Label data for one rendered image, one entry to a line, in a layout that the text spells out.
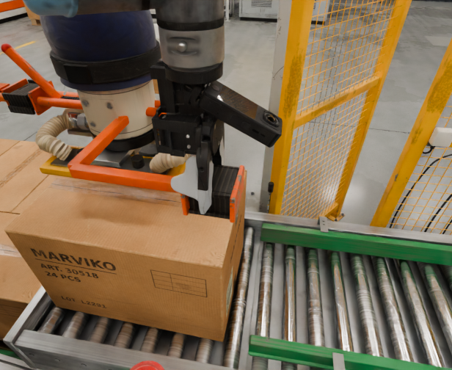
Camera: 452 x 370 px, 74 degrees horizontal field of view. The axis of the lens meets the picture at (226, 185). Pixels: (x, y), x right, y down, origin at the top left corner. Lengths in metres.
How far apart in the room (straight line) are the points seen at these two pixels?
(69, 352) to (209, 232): 0.58
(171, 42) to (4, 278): 1.26
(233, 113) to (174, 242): 0.49
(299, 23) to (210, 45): 0.71
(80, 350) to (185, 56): 0.95
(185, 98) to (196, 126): 0.04
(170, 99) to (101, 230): 0.55
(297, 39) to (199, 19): 0.73
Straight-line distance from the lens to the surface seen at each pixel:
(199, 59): 0.36
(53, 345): 1.16
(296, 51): 1.07
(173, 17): 0.35
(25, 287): 1.41
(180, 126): 0.40
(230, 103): 0.39
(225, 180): 0.47
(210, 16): 0.36
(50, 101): 0.88
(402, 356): 1.21
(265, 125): 0.39
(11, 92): 0.96
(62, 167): 0.83
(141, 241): 0.82
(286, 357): 1.07
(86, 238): 0.88
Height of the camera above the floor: 1.56
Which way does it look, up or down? 39 degrees down
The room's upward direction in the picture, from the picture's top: straight up
